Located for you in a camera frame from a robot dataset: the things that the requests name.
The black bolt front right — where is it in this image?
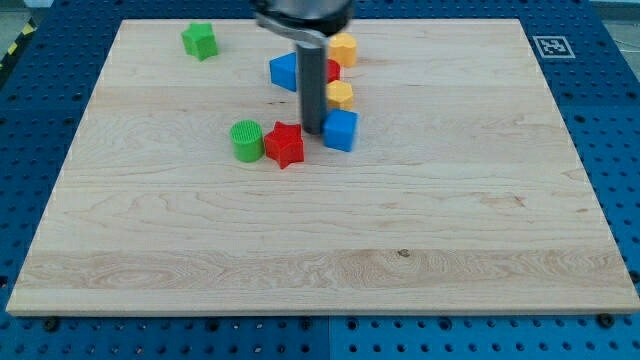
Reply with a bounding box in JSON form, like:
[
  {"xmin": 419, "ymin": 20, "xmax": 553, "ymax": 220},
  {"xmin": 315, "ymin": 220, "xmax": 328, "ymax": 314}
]
[{"xmin": 596, "ymin": 313, "xmax": 616, "ymax": 329}]

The blue cube block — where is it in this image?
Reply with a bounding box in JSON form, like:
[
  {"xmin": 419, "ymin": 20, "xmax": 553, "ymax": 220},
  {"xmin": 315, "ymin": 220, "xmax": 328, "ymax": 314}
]
[{"xmin": 323, "ymin": 109, "xmax": 359, "ymax": 152}]

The green cylinder block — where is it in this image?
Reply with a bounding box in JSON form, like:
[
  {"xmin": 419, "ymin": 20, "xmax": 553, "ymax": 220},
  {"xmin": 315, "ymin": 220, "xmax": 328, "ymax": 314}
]
[{"xmin": 230, "ymin": 119, "xmax": 265, "ymax": 163}]

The wooden board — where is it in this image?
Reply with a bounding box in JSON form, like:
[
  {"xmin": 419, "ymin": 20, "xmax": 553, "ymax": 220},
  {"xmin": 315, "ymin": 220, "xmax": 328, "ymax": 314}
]
[{"xmin": 7, "ymin": 19, "xmax": 639, "ymax": 317}]

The black bolt front left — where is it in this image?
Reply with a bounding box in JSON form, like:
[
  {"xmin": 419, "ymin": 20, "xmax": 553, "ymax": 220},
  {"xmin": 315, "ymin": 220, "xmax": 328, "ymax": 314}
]
[{"xmin": 42, "ymin": 317, "xmax": 60, "ymax": 333}]

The red round block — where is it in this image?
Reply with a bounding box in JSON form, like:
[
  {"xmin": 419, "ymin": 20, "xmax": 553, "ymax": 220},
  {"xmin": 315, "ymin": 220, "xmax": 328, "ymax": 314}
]
[{"xmin": 327, "ymin": 59, "xmax": 341, "ymax": 83}]

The white fiducial marker tag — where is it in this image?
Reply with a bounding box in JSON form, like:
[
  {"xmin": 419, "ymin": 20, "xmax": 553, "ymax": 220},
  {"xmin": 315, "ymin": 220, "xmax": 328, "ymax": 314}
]
[{"xmin": 533, "ymin": 35, "xmax": 575, "ymax": 59}]

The yellow hexagon block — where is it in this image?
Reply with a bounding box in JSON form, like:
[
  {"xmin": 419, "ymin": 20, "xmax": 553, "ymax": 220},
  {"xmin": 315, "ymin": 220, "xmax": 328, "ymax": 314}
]
[{"xmin": 327, "ymin": 80, "xmax": 354, "ymax": 111}]

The red star block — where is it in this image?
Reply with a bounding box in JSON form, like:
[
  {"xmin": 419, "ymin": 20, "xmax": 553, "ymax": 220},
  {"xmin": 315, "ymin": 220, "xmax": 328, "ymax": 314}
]
[{"xmin": 264, "ymin": 121, "xmax": 305, "ymax": 169}]

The green star block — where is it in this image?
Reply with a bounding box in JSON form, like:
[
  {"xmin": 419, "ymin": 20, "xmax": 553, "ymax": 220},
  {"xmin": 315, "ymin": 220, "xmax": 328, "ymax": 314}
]
[{"xmin": 181, "ymin": 22, "xmax": 219, "ymax": 61}]

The blue wedge block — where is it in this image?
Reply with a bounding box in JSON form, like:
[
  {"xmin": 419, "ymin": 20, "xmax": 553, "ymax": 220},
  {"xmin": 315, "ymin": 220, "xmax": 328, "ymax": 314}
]
[{"xmin": 269, "ymin": 52, "xmax": 297, "ymax": 92}]

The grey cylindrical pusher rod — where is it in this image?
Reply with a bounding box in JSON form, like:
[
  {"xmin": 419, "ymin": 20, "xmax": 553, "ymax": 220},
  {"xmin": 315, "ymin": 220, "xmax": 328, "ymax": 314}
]
[{"xmin": 296, "ymin": 42, "xmax": 327, "ymax": 135}]

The black bolt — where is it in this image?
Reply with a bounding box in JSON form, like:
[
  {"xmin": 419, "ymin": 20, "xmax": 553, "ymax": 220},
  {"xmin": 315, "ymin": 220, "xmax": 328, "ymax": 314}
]
[
  {"xmin": 42, "ymin": 317, "xmax": 60, "ymax": 333},
  {"xmin": 596, "ymin": 313, "xmax": 616, "ymax": 329}
]

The yellow heart block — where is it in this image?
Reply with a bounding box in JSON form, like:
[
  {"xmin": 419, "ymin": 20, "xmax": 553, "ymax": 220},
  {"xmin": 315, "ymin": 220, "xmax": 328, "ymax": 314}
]
[{"xmin": 328, "ymin": 33, "xmax": 358, "ymax": 67}]

